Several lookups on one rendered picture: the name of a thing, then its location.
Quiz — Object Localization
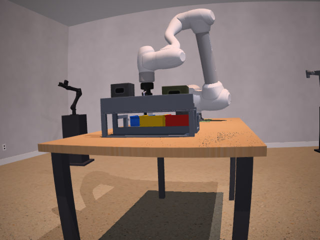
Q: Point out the yellow open bin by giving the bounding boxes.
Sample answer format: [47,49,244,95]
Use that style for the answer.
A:
[139,114,167,127]

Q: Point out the blue bin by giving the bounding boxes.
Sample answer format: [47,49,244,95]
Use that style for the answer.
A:
[130,115,140,127]

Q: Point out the red open bin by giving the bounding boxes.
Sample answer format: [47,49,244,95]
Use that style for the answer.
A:
[165,114,189,127]

